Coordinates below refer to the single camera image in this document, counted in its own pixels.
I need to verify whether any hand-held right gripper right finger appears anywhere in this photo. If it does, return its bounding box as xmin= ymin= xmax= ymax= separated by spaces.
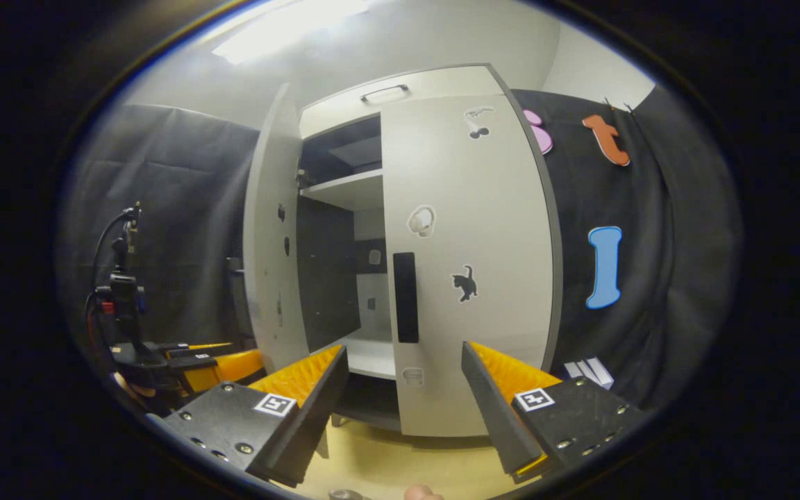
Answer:
xmin=459 ymin=340 xmax=647 ymax=485

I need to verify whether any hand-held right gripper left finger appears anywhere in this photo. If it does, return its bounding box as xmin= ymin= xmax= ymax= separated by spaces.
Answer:
xmin=162 ymin=345 xmax=350 ymax=488

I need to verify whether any white cabinet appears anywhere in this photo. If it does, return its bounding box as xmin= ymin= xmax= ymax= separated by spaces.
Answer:
xmin=296 ymin=64 xmax=564 ymax=438

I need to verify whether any white cabinet door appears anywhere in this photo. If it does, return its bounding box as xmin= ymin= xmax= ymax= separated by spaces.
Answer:
xmin=242 ymin=83 xmax=310 ymax=374
xmin=381 ymin=94 xmax=557 ymax=438

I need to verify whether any white cabinet shelf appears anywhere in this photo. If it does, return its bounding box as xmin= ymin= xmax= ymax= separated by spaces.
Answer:
xmin=301 ymin=169 xmax=383 ymax=211

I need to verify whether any white cabinet drawer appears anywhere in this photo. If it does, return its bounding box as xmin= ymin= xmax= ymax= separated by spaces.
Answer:
xmin=299 ymin=64 xmax=508 ymax=140

